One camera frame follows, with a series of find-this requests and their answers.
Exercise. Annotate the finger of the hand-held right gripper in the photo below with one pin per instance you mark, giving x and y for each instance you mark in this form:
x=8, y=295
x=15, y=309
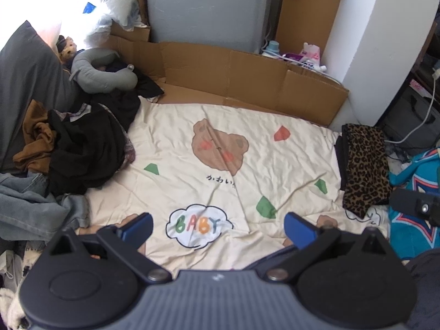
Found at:
x=409, y=201

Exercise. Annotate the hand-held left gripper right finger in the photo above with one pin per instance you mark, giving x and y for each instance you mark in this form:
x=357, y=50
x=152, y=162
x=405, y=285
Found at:
x=299, y=232

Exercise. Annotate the leopard print skirt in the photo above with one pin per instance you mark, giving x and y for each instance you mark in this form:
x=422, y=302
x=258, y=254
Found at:
x=366, y=165

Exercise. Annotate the folded black garment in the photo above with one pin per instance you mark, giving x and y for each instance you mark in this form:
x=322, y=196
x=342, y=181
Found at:
x=341, y=165

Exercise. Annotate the blue jeans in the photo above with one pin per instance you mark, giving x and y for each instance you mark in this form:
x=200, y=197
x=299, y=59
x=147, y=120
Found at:
x=27, y=206

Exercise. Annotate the grey blue panel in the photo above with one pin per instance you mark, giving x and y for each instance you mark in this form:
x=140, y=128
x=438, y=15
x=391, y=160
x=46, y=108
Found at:
x=206, y=7

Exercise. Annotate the dark cloth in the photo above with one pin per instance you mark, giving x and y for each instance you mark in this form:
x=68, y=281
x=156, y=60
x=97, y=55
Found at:
x=426, y=282

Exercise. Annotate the pink tissue pack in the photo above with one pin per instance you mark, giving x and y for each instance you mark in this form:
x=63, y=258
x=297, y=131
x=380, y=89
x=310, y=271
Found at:
x=309, y=53

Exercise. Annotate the light blue bottle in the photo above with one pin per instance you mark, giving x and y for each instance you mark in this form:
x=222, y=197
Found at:
x=273, y=47

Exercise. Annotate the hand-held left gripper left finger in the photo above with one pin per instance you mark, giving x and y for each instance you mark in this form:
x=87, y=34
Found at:
x=137, y=228

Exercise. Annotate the teal printed cloth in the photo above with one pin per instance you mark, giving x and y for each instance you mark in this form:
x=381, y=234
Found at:
x=407, y=242

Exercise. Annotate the cream printed blanket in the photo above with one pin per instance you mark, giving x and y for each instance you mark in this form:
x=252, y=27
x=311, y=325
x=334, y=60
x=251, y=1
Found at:
x=240, y=196

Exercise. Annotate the grey neck pillow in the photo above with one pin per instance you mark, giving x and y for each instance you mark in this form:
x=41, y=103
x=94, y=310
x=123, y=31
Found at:
x=103, y=82

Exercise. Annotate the brown cardboard sheet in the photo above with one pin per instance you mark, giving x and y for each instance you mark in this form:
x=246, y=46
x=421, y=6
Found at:
x=240, y=75

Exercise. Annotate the dark grey pillow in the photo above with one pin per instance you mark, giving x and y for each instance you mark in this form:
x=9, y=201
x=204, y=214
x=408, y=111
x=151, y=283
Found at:
x=27, y=75

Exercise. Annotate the tall cardboard panel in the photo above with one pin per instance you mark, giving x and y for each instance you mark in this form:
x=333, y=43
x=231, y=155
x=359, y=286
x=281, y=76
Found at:
x=316, y=17

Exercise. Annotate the pile of dark clothes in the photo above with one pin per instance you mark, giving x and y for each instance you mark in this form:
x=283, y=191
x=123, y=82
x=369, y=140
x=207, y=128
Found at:
x=86, y=151

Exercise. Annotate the small plush toy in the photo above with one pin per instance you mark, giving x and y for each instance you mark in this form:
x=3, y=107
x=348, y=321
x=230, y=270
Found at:
x=67, y=51

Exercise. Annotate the brown garment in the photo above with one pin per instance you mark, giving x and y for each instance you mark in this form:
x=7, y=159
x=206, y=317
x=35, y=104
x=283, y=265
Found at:
x=34, y=144

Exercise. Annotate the white fluffy cloth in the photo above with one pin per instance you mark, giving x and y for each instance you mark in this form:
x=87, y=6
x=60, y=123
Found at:
x=10, y=299

